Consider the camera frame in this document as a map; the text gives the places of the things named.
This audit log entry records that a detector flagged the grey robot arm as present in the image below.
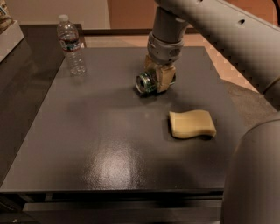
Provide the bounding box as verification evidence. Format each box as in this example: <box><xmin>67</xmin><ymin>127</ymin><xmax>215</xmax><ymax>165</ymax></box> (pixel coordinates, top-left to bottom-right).
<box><xmin>148</xmin><ymin>0</ymin><xmax>280</xmax><ymax>224</ymax></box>

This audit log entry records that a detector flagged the green aluminium can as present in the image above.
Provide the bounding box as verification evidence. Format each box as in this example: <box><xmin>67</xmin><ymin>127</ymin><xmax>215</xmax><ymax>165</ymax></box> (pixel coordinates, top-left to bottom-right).
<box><xmin>134</xmin><ymin>70</ymin><xmax>177</xmax><ymax>95</ymax></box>

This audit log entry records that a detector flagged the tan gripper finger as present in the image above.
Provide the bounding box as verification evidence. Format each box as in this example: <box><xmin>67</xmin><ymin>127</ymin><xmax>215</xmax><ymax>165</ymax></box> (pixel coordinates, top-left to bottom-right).
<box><xmin>156</xmin><ymin>65</ymin><xmax>176</xmax><ymax>93</ymax></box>
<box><xmin>144</xmin><ymin>55</ymin><xmax>159</xmax><ymax>72</ymax></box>

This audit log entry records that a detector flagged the yellow sponge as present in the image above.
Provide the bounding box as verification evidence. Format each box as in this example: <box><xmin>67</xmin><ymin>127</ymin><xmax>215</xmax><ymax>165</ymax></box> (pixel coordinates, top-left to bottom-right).
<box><xmin>169</xmin><ymin>109</ymin><xmax>217</xmax><ymax>139</ymax></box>

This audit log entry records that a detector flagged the clear plastic water bottle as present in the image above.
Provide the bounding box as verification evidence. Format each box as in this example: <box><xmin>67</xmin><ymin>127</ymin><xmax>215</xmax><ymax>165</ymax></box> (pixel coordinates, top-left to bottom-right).
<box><xmin>57</xmin><ymin>14</ymin><xmax>86</xmax><ymax>76</ymax></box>

